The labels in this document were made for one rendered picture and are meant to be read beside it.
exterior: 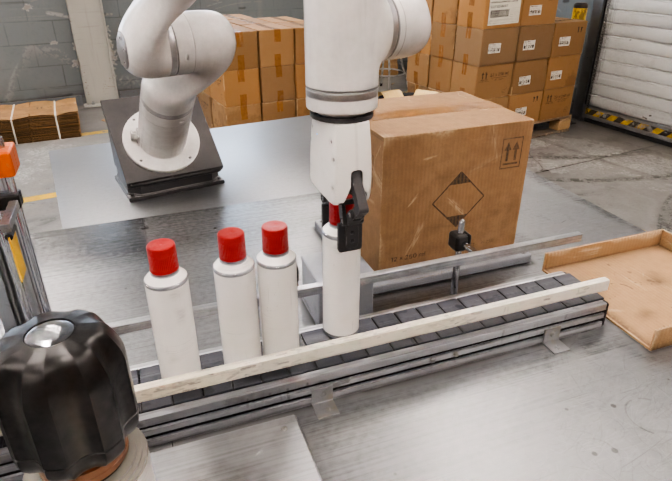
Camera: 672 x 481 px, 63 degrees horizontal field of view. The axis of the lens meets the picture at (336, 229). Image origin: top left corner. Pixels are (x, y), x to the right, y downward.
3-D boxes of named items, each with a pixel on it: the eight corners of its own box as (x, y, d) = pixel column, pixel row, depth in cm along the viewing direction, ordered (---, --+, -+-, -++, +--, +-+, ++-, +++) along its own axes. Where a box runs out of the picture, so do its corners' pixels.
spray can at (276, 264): (268, 371, 75) (258, 237, 66) (259, 348, 79) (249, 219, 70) (304, 362, 77) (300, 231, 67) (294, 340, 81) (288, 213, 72)
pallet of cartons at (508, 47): (463, 154, 418) (482, -10, 366) (398, 126, 484) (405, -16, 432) (571, 131, 472) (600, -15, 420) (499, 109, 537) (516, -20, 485)
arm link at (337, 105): (295, 79, 66) (296, 104, 68) (319, 96, 59) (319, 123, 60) (360, 74, 69) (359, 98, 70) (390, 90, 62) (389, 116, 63)
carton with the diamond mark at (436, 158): (377, 279, 102) (383, 137, 89) (331, 224, 122) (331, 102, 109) (513, 250, 111) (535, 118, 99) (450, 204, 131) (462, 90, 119)
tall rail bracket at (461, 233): (462, 322, 93) (473, 235, 86) (441, 299, 99) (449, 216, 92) (479, 318, 94) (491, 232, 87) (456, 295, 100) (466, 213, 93)
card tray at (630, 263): (650, 351, 86) (657, 330, 85) (541, 270, 108) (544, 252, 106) (782, 312, 96) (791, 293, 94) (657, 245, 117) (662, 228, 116)
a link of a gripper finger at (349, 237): (336, 202, 67) (336, 250, 70) (346, 213, 65) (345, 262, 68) (360, 199, 68) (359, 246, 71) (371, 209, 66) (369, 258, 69)
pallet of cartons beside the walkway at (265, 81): (332, 145, 438) (332, 26, 397) (232, 163, 401) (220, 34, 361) (272, 110, 531) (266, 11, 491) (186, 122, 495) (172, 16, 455)
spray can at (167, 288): (164, 397, 71) (138, 258, 61) (160, 371, 75) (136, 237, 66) (205, 387, 72) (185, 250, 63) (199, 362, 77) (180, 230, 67)
